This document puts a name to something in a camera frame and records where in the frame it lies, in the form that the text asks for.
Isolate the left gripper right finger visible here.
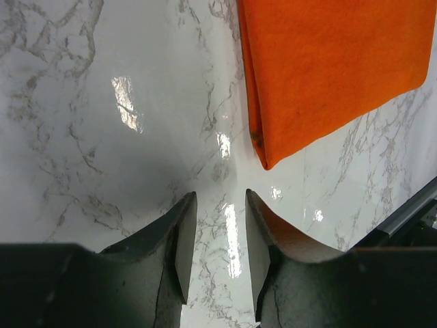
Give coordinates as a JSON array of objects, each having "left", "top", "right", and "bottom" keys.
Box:
[{"left": 246, "top": 190, "right": 436, "bottom": 327}]

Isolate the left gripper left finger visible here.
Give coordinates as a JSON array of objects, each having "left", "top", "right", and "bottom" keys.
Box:
[{"left": 1, "top": 192, "right": 197, "bottom": 327}]

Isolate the orange t-shirt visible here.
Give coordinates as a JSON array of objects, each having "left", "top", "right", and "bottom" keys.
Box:
[{"left": 238, "top": 0, "right": 436, "bottom": 169}]

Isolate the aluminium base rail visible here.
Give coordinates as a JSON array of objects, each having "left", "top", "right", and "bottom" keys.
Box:
[{"left": 354, "top": 176, "right": 437, "bottom": 249}]

